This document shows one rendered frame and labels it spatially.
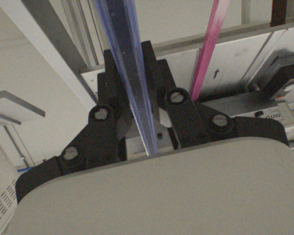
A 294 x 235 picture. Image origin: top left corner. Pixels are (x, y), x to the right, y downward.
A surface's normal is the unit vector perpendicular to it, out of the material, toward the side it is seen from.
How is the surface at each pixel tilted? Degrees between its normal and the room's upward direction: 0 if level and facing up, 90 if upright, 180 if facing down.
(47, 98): 90
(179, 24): 90
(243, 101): 138
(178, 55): 48
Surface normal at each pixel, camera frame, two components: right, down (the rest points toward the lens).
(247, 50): 0.20, 0.89
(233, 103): -0.09, -0.40
